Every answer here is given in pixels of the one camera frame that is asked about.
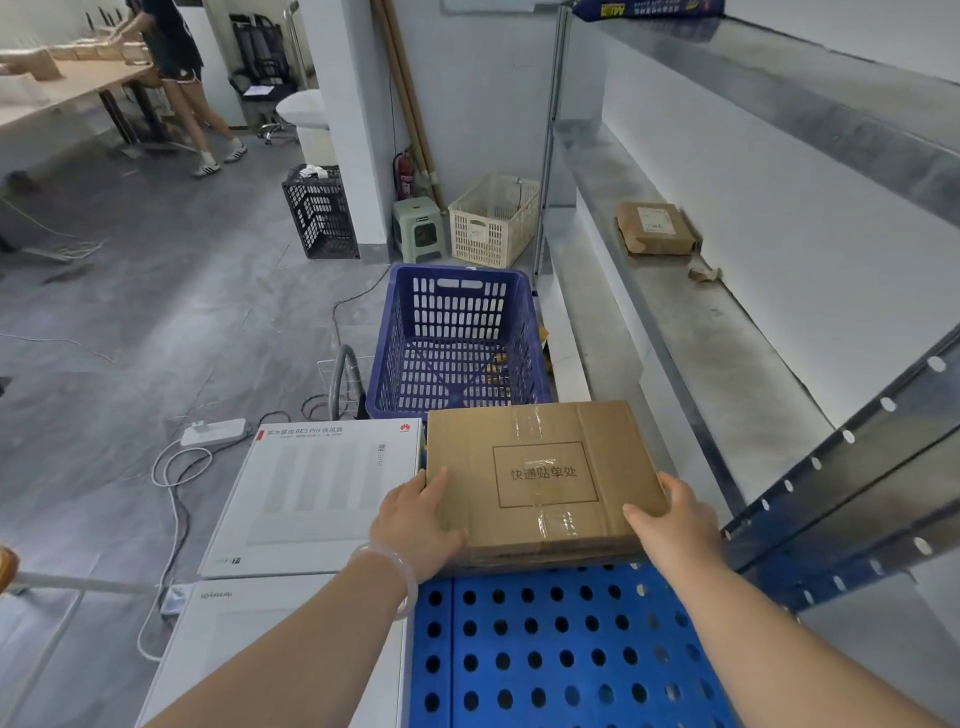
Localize person's left hand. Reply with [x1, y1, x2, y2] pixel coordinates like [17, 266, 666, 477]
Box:
[368, 466, 468, 586]

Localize person's right hand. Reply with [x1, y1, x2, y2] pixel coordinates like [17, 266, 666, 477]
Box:
[622, 470, 727, 580]

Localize large brown box printed square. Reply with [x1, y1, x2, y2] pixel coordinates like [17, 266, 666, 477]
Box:
[425, 399, 671, 575]

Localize white router box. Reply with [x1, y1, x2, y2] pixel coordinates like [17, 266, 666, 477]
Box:
[134, 573, 414, 728]
[198, 419, 425, 580]

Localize blue perforated cart platform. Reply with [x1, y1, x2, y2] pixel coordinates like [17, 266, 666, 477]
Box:
[408, 562, 740, 728]

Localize metal shelving rack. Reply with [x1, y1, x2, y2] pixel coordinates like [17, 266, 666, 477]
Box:
[530, 0, 960, 728]

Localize small box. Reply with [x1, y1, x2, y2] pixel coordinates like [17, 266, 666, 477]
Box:
[614, 200, 703, 258]

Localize person's left forearm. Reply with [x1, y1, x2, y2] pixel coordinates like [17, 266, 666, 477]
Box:
[138, 558, 410, 728]

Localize person's right forearm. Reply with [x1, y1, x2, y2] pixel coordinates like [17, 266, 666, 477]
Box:
[659, 558, 946, 728]

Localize dark blue plastic crate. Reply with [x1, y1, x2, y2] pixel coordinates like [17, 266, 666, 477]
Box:
[365, 262, 556, 421]

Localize cream plastic basket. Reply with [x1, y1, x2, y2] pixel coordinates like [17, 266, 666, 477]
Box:
[448, 173, 541, 269]

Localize green plastic stool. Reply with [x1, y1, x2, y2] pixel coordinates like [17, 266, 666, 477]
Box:
[392, 197, 451, 264]

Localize red fire extinguisher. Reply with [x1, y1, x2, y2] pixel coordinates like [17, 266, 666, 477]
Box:
[392, 148, 418, 202]

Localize black plastic crate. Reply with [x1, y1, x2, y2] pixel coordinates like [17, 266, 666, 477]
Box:
[282, 163, 361, 260]

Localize office chair with castors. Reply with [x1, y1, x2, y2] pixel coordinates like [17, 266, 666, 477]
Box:
[254, 97, 298, 148]

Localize white round chair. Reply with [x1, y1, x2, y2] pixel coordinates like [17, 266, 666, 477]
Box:
[274, 89, 331, 168]

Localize wooden poles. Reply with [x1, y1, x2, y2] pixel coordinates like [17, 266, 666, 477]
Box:
[369, 0, 445, 210]

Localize blue packet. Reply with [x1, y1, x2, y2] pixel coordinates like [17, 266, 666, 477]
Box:
[572, 0, 727, 22]

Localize long wooden work table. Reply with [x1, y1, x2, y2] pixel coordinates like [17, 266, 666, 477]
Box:
[0, 44, 178, 159]

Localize pile of small parcels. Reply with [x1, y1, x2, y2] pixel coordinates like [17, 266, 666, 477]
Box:
[0, 41, 155, 84]

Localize translucent white bracelet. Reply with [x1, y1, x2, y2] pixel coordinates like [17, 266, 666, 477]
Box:
[347, 541, 419, 622]

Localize white wire cart grey handle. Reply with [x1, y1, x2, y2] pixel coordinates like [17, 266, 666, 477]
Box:
[314, 344, 370, 421]

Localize white power cable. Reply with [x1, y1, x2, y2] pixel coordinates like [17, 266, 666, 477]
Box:
[134, 438, 219, 665]

